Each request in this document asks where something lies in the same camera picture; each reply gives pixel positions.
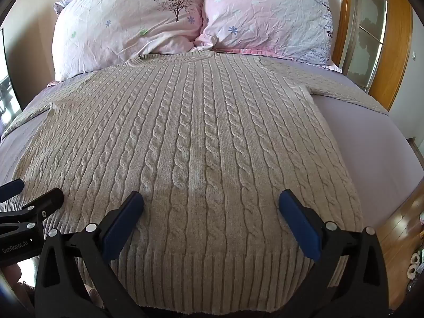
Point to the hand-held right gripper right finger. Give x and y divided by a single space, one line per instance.
299 220

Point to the pink pillow with flower print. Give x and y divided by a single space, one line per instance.
268 16

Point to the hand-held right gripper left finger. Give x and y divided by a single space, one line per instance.
123 218

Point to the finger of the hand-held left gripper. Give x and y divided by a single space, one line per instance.
46 202
10 187

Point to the lavender bed sheet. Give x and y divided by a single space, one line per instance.
361 145

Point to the white fluffy slippers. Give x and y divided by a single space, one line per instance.
413 265

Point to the pink pillow with tree print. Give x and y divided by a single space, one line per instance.
126 23

